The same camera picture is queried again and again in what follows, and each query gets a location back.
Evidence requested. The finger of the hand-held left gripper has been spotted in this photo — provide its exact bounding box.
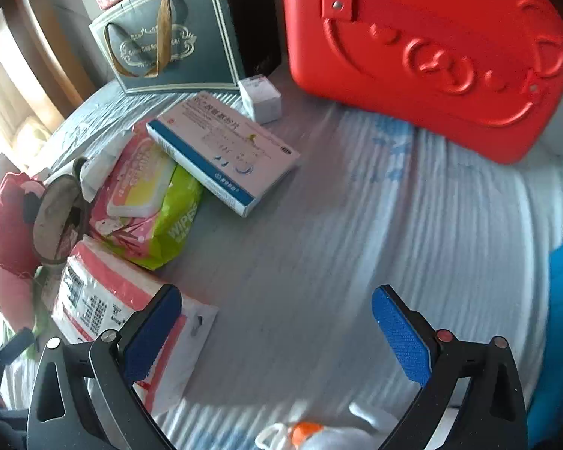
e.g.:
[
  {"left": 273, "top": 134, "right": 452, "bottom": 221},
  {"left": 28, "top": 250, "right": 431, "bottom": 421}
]
[{"left": 0, "top": 327, "right": 35, "bottom": 366}]

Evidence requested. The green wipes pack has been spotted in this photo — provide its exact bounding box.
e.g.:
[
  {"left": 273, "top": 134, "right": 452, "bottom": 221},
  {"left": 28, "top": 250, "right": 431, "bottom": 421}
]
[{"left": 141, "top": 164, "right": 203, "bottom": 270}]

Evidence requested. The pink wipes pack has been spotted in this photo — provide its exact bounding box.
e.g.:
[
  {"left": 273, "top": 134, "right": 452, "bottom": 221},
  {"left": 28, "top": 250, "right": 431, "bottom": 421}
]
[{"left": 90, "top": 124, "right": 176, "bottom": 263}]

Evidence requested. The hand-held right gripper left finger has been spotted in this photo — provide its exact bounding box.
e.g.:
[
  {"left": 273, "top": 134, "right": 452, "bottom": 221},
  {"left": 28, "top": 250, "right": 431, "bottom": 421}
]
[{"left": 26, "top": 283, "right": 184, "bottom": 450}]

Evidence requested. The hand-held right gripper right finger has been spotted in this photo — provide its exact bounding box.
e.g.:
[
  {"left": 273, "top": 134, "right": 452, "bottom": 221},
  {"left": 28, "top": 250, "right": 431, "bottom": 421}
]
[{"left": 372, "top": 285, "right": 528, "bottom": 450}]

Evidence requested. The blue white medicine box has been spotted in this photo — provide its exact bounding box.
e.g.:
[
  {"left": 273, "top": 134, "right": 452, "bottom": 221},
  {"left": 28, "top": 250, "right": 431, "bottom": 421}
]
[{"left": 146, "top": 91, "right": 302, "bottom": 218}]

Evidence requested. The small white box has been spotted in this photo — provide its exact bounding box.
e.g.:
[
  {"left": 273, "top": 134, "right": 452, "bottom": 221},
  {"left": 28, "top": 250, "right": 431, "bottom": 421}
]
[{"left": 238, "top": 75, "right": 283, "bottom": 125}]

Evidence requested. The pink white tissue pack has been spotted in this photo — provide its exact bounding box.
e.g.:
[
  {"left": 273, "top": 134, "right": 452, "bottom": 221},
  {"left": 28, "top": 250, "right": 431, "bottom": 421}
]
[{"left": 51, "top": 237, "right": 219, "bottom": 416}]

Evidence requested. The white plush toy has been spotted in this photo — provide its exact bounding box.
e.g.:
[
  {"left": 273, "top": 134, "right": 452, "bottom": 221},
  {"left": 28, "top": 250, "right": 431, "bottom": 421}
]
[{"left": 256, "top": 400, "right": 404, "bottom": 450}]

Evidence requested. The round brown disc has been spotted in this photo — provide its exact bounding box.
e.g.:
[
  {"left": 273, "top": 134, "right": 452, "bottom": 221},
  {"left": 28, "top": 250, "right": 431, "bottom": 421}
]
[{"left": 32, "top": 159, "right": 92, "bottom": 263}]

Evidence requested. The dark green gift bag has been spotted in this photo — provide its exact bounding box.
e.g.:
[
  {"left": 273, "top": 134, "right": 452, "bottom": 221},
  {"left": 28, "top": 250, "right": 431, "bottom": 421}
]
[{"left": 89, "top": 0, "right": 282, "bottom": 97}]

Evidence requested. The red pink plush toy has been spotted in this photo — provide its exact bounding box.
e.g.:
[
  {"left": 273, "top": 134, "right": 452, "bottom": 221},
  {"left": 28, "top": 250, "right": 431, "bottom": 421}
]
[{"left": 0, "top": 171, "right": 48, "bottom": 329}]

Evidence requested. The beige curtain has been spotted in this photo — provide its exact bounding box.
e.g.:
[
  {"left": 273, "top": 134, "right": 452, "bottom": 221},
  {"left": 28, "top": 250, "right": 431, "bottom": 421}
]
[{"left": 0, "top": 4, "right": 62, "bottom": 160}]

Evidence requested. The red plastic bear case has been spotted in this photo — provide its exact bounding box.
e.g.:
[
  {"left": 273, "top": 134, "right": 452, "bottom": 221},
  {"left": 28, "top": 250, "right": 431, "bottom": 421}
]
[{"left": 280, "top": 0, "right": 563, "bottom": 165}]

